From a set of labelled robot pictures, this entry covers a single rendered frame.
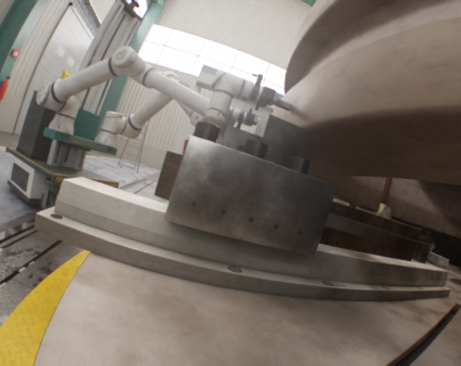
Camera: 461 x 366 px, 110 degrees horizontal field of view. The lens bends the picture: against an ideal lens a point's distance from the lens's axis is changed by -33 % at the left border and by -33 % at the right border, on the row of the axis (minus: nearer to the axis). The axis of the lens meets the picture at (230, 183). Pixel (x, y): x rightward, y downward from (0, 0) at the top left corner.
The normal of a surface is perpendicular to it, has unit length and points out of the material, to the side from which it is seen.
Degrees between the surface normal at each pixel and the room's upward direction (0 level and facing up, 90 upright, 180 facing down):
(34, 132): 90
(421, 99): 90
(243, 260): 90
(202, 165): 90
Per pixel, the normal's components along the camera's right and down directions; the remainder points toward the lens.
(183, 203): 0.21, 0.07
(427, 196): -0.34, -0.10
